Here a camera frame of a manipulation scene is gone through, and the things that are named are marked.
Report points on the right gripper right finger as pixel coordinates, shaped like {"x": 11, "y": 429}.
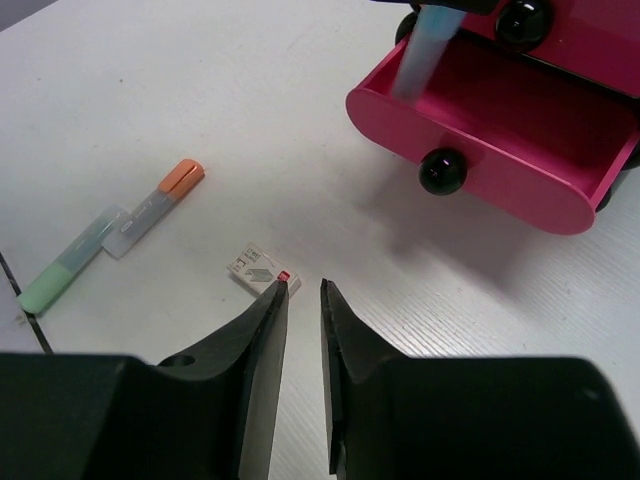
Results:
{"x": 392, "y": 416}

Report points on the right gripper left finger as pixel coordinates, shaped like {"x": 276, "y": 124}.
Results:
{"x": 206, "y": 412}

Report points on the light blue glue stick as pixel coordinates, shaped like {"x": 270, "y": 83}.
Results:
{"x": 435, "y": 27}

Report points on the green highlighter pen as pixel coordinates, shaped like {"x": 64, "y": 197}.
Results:
{"x": 58, "y": 275}

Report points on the white staples box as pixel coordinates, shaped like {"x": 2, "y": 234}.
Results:
{"x": 257, "y": 270}

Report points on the orange cap highlighter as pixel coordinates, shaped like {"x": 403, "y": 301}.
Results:
{"x": 175, "y": 185}

